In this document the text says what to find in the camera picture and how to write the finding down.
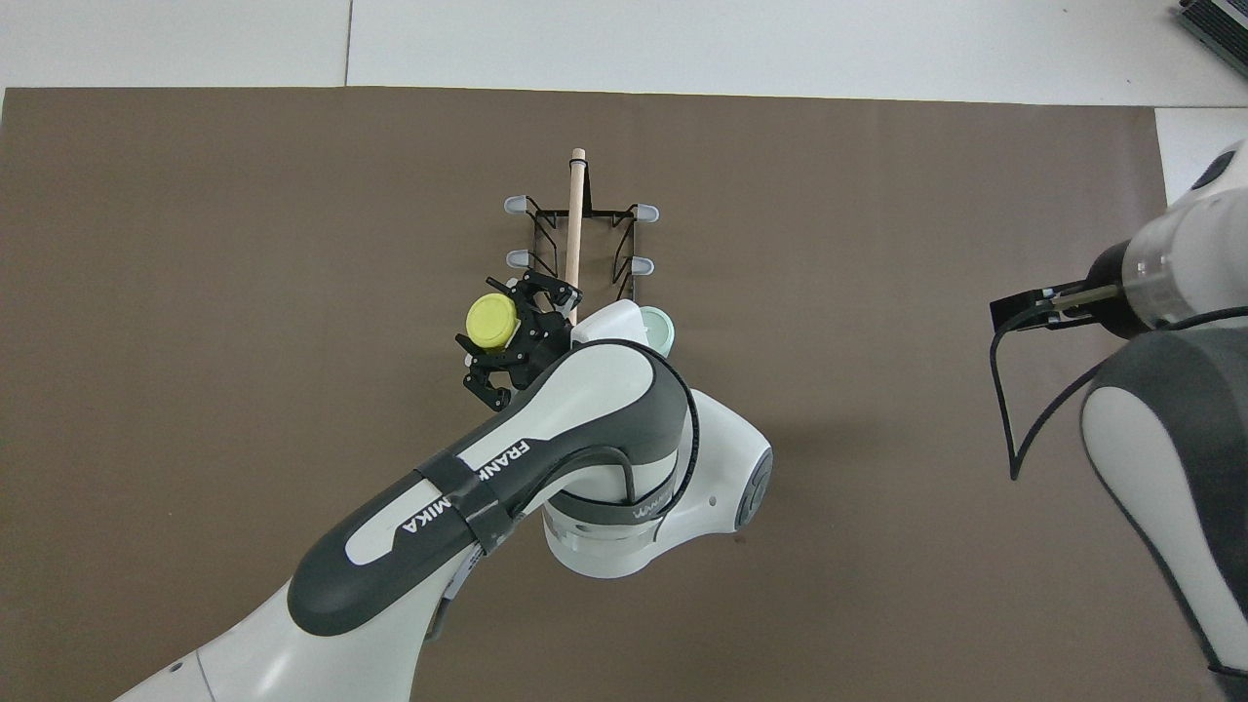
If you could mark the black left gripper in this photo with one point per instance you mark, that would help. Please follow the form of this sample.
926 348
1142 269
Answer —
541 341

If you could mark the brown paper table mat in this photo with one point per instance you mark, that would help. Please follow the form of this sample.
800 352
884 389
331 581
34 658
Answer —
195 292

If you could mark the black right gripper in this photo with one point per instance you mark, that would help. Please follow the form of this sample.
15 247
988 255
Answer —
1116 292

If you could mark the light green plastic cup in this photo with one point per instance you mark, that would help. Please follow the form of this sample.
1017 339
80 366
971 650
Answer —
661 331

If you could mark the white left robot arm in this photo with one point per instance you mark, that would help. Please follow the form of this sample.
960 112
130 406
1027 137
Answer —
585 409

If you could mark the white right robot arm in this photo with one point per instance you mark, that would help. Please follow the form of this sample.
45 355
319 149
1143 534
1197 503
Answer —
1180 439

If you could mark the grey ribbed device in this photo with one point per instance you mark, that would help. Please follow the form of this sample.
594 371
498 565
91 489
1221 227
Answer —
1219 24

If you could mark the yellow plastic cup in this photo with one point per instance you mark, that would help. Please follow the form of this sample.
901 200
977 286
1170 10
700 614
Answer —
490 322

